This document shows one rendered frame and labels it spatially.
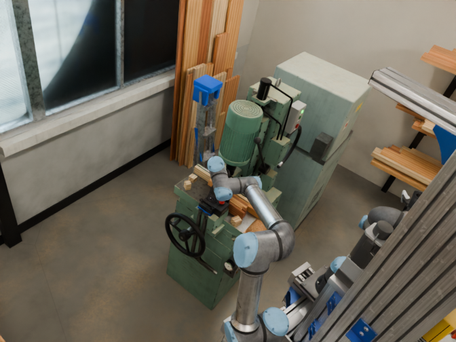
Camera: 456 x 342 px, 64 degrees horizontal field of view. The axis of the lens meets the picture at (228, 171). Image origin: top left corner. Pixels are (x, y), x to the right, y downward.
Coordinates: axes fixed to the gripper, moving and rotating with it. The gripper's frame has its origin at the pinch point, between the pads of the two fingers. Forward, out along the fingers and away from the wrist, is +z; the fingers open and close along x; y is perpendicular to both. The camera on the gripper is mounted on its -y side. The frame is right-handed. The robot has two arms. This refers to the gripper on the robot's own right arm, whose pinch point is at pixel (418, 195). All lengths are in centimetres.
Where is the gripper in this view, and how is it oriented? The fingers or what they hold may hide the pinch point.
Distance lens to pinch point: 225.3
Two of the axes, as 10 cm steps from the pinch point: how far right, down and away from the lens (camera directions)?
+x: 8.1, 4.0, -4.3
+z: 5.8, -4.4, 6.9
